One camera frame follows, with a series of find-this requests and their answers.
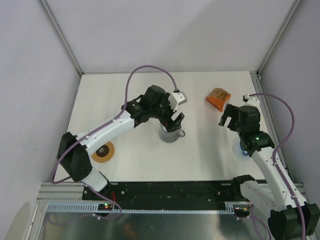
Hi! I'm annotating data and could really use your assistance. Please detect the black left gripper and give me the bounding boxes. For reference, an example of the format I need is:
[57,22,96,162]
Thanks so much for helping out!
[149,92,184,132]

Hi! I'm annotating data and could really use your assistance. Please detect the grey glass coffee server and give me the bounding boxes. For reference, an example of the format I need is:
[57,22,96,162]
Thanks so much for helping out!
[159,125,186,143]

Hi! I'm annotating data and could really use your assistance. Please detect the blue coffee dripper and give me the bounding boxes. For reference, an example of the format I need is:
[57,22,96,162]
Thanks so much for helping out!
[240,143,249,157]

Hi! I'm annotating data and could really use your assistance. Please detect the wooden dripper holder ring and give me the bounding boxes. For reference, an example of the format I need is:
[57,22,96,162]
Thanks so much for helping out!
[91,141,116,164]

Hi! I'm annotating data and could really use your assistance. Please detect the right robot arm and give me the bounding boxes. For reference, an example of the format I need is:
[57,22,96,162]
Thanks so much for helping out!
[219,104,320,240]

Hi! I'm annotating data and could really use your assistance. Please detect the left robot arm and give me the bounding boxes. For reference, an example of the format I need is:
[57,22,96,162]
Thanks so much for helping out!
[57,85,187,200]

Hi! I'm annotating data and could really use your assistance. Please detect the orange coffee filter box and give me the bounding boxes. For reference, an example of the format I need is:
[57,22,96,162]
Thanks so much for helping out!
[205,93,231,112]

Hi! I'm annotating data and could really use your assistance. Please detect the brown paper coffee filters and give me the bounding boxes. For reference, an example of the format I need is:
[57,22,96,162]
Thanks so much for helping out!
[209,88,229,101]

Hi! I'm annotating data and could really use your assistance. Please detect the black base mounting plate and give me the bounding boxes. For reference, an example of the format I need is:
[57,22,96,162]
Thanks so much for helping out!
[81,179,272,211]

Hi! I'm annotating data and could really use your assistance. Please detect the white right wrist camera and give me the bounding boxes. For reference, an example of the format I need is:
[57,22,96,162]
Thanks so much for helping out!
[242,94,260,108]

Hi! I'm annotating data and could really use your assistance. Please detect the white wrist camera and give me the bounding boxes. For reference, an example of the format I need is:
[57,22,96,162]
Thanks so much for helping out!
[168,91,188,111]
[242,94,260,108]

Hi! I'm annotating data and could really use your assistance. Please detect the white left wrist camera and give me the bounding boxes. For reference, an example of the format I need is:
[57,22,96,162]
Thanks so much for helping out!
[168,91,188,111]

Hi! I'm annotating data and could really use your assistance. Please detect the right aluminium frame post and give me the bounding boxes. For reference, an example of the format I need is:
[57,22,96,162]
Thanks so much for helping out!
[249,0,305,79]

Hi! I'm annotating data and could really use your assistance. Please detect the aluminium frame post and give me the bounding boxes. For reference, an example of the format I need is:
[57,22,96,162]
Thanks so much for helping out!
[37,0,84,77]
[249,0,305,79]

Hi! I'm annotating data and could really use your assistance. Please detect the grey slotted cable duct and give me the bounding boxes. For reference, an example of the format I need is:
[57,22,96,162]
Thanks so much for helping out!
[46,202,250,214]

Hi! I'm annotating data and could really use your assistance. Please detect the left aluminium frame post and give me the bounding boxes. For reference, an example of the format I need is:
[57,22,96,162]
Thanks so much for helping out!
[37,0,84,77]

